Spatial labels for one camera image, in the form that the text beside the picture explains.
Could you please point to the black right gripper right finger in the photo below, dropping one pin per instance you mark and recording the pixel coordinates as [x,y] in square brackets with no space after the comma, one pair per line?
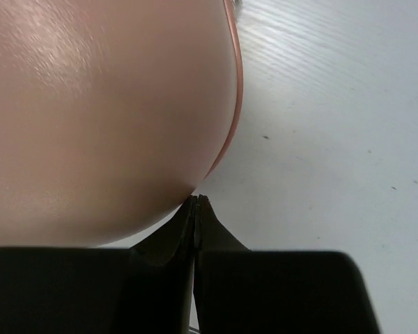
[238,290]

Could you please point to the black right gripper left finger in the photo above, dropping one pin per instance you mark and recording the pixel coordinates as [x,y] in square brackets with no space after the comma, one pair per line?
[142,289]

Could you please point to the pink suitcase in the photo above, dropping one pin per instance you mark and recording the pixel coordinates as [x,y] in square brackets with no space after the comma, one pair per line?
[111,113]

